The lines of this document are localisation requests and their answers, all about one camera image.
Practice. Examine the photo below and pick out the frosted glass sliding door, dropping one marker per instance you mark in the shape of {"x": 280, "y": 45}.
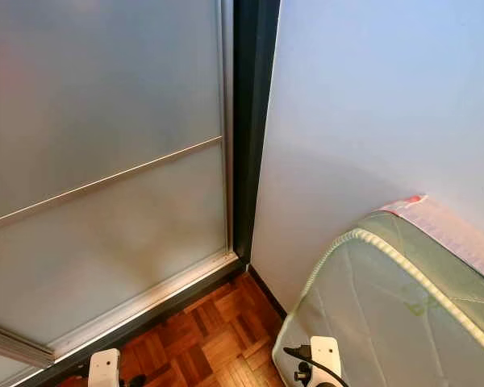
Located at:
{"x": 97, "y": 97}

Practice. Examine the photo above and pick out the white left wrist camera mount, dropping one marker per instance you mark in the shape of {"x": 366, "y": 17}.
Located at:
{"x": 105, "y": 369}

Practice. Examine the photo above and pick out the dark door frame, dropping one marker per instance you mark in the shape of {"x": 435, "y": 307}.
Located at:
{"x": 254, "y": 121}

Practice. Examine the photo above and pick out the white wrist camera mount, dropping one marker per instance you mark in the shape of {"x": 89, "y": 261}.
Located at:
{"x": 325, "y": 356}
{"x": 105, "y": 369}

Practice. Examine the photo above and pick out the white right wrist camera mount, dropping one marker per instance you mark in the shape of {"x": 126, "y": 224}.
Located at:
{"x": 325, "y": 356}

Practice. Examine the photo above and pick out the pink thin pad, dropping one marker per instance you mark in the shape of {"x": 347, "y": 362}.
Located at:
{"x": 460, "y": 234}

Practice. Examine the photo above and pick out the white quilted mattress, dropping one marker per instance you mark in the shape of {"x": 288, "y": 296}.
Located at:
{"x": 379, "y": 306}

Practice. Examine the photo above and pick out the dark wooden baseboard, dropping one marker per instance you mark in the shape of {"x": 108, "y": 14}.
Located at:
{"x": 266, "y": 290}

